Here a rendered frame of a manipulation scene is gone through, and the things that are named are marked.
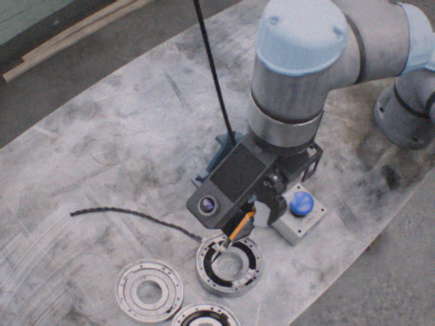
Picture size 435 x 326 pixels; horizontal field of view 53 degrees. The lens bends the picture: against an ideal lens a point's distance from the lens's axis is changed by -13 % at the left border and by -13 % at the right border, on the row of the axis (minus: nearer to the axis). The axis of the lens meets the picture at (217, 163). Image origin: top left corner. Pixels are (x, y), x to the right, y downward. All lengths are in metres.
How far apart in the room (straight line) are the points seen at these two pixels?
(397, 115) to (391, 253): 0.92
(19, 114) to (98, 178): 1.25
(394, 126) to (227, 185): 0.50
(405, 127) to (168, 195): 0.47
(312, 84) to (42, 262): 0.56
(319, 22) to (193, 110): 0.57
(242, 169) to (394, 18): 0.24
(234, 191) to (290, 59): 0.19
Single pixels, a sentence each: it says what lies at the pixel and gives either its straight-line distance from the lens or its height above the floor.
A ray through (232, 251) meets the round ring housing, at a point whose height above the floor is 0.83.
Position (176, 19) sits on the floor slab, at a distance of 2.33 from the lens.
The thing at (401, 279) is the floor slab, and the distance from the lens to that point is 1.77.
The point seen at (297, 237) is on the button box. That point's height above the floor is 0.84.
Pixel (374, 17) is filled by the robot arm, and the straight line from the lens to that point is 0.46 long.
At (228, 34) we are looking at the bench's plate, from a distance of 1.08.
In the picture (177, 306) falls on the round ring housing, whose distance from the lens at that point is 0.72.
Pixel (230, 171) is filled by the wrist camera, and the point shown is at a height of 1.08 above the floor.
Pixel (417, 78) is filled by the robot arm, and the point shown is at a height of 0.97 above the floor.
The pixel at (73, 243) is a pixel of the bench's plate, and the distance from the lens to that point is 0.82.
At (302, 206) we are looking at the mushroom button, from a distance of 0.76.
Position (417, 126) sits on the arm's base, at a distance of 0.95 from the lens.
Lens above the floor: 1.54
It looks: 58 degrees down
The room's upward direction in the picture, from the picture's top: 5 degrees clockwise
